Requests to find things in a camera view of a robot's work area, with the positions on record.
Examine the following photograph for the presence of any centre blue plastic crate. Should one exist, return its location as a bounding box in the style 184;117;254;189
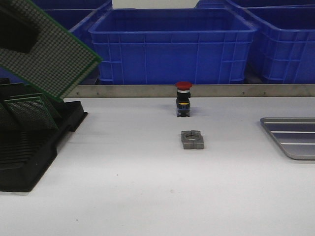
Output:
89;8;255;85

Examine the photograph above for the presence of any far right blue crate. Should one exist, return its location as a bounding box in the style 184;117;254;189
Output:
195;0;315;8

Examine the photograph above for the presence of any grey metal clamp block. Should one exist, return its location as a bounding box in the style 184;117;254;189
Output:
181;130;205;149

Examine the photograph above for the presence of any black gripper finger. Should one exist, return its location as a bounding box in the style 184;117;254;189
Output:
0;13;39;54

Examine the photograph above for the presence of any silver metal tray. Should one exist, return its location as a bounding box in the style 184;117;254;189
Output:
260;118;315;161

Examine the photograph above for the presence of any left blue plastic crate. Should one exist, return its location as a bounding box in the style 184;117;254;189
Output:
36;9;99;86

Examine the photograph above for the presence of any right blue plastic crate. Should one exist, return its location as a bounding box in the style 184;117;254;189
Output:
242;7;315;85

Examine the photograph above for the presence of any blue plastic crate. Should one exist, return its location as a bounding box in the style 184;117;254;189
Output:
242;7;315;85
89;8;255;85
36;9;99;86

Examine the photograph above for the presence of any black slotted board rack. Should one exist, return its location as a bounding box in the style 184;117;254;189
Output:
0;78;87;192

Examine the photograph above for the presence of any green perforated circuit board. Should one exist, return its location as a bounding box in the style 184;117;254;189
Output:
0;0;101;102

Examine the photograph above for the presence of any metal table edge rail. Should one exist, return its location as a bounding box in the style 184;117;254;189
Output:
67;84;315;98

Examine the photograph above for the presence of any red emergency stop button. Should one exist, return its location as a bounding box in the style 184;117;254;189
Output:
175;82;192;117

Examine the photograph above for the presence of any far left blue crate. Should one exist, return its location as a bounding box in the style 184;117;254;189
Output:
33;0;112;10

